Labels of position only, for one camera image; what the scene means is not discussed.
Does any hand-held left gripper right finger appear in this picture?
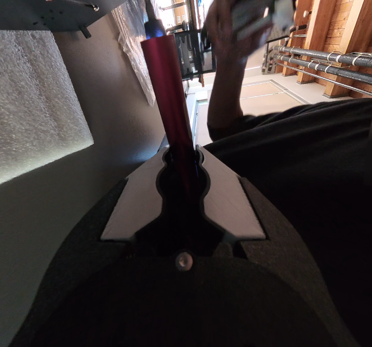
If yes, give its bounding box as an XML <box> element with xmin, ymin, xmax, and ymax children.
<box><xmin>196</xmin><ymin>145</ymin><xmax>267</xmax><ymax>245</ymax></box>

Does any black insulated ceiling pipe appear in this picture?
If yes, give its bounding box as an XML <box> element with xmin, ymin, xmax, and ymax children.
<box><xmin>273</xmin><ymin>45</ymin><xmax>372</xmax><ymax>68</ymax></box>
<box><xmin>272</xmin><ymin>53</ymin><xmax>372</xmax><ymax>85</ymax></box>

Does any white foam sheet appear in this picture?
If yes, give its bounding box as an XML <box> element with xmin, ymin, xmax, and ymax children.
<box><xmin>0</xmin><ymin>30</ymin><xmax>95</xmax><ymax>185</ymax></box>

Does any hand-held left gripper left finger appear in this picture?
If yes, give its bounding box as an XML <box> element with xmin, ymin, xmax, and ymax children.
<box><xmin>100</xmin><ymin>146</ymin><xmax>172</xmax><ymax>242</ymax></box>

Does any person's right hand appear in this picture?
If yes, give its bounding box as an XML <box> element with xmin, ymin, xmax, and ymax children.
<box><xmin>203</xmin><ymin>0</ymin><xmax>262</xmax><ymax>66</ymax></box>

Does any black metal frame table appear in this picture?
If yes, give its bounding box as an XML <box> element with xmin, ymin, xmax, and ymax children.
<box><xmin>174</xmin><ymin>29</ymin><xmax>218</xmax><ymax>82</ymax></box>

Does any clear flat plastic bag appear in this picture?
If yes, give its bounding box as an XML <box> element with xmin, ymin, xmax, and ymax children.
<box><xmin>112</xmin><ymin>0</ymin><xmax>159</xmax><ymax>106</ymax></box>

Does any red electric screwdriver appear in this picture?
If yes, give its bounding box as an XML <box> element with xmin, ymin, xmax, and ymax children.
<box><xmin>138</xmin><ymin>0</ymin><xmax>202</xmax><ymax>205</ymax></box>

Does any paned window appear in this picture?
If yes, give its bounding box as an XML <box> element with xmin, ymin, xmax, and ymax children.
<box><xmin>152</xmin><ymin>0</ymin><xmax>226</xmax><ymax>34</ymax></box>

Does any person's right forearm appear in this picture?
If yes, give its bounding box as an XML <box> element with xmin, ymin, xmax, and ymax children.
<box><xmin>206</xmin><ymin>59</ymin><xmax>248</xmax><ymax>135</ymax></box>

